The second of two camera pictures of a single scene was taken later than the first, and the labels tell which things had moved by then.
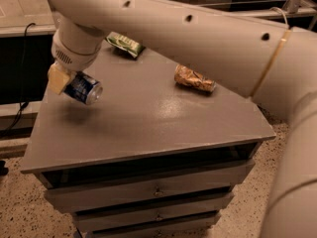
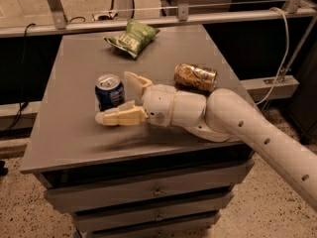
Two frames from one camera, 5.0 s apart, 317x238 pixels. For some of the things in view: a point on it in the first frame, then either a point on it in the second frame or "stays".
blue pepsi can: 84,87 → 110,91
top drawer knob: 158,192 stays
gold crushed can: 193,78 stays
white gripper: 71,59 → 158,103
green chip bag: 133,47 stays
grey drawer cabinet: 151,159 stays
